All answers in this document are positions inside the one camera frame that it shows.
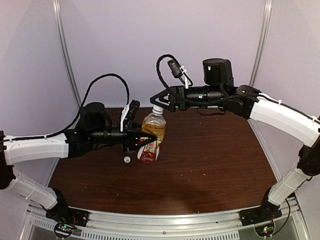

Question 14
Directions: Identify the front aluminium rail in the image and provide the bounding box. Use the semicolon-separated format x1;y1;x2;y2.
18;197;311;240

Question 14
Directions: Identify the white water bottle cap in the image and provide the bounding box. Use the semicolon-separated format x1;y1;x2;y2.
123;156;131;164

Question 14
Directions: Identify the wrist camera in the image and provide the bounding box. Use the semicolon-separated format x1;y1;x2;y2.
167;59;193;89
120;99;140;132

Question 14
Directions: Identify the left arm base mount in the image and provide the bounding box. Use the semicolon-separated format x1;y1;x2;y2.
45;188;89;227

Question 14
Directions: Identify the aluminium frame post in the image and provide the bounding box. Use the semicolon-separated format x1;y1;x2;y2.
52;0;81;109
249;0;273;87

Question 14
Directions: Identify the right circuit board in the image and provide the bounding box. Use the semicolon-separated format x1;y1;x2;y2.
254;223;275;238

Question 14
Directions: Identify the black braided cable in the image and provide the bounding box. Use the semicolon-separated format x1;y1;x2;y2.
156;54;320;123
4;73;131;141

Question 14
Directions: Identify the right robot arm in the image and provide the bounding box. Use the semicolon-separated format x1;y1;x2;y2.
150;54;320;221

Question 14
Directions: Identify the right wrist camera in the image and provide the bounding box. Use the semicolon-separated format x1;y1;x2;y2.
167;59;193;89

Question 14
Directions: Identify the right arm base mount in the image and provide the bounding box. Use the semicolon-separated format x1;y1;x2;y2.
239;188;282;226

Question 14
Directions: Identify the left black braided cable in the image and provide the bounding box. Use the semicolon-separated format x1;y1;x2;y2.
4;73;131;141

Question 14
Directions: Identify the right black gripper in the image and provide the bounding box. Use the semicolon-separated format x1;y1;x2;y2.
149;85;225;113

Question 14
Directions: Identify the right black braided cable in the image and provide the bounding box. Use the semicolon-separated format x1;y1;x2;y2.
156;54;320;123

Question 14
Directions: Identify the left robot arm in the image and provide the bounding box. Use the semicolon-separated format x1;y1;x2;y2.
0;100;157;222

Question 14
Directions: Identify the circuit board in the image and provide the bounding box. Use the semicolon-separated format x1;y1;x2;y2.
53;223;76;239
254;223;275;238

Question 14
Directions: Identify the left circuit board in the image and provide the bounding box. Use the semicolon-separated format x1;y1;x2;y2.
53;223;76;239

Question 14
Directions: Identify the right aluminium frame post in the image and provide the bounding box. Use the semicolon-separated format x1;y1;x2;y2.
249;0;273;87

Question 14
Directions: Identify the brown tea bottle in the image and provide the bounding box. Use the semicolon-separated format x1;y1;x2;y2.
137;106;167;163

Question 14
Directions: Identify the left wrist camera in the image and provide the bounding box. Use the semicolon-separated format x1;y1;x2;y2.
120;99;140;132

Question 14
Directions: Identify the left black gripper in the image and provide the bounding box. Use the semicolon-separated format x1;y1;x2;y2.
88;120;156;152

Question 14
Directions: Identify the left aluminium frame post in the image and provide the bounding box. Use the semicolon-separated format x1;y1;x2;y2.
52;0;81;109

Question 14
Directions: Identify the white tea bottle cap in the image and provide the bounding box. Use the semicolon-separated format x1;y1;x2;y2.
152;105;164;115

